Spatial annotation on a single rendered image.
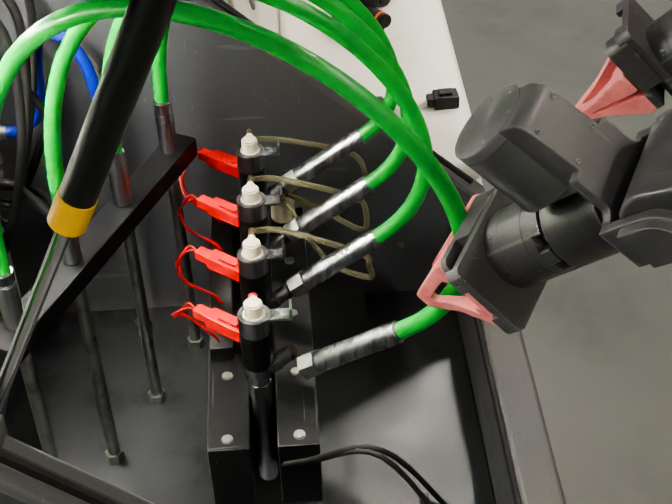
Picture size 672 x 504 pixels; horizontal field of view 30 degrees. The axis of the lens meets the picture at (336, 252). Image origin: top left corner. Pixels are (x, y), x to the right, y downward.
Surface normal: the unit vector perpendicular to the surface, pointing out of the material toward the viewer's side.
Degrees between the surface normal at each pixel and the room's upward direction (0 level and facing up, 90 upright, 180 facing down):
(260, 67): 90
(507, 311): 44
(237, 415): 0
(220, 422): 0
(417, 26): 0
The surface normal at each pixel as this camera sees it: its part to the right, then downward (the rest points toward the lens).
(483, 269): 0.53, -0.28
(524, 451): -0.03, -0.76
